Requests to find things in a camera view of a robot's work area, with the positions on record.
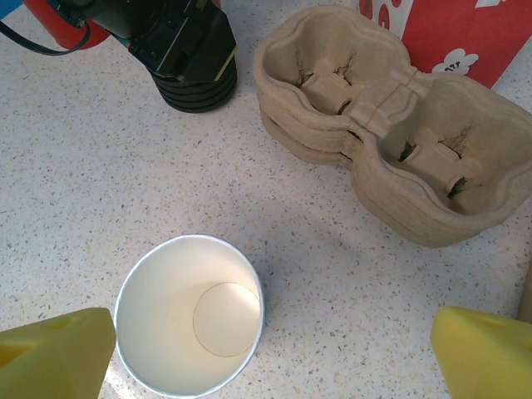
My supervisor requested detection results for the white red printed paper bag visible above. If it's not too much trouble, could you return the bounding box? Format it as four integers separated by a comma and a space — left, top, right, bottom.
355, 0, 532, 91

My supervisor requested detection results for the white paper coffee cup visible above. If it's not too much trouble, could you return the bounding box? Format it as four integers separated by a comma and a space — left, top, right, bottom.
113, 234, 267, 398

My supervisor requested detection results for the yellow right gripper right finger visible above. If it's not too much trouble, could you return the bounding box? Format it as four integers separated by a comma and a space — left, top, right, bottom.
430, 306, 532, 399

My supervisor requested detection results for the black plastic cup lid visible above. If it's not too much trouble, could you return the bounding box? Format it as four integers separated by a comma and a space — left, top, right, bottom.
159, 70, 238, 103
155, 62, 239, 96
169, 85, 234, 115
164, 78, 236, 109

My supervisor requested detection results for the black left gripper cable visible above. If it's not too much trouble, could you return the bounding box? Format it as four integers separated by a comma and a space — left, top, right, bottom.
0, 19, 91, 57

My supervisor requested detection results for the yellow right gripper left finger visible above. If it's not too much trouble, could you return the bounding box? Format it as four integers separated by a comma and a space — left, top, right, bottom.
0, 306, 116, 399

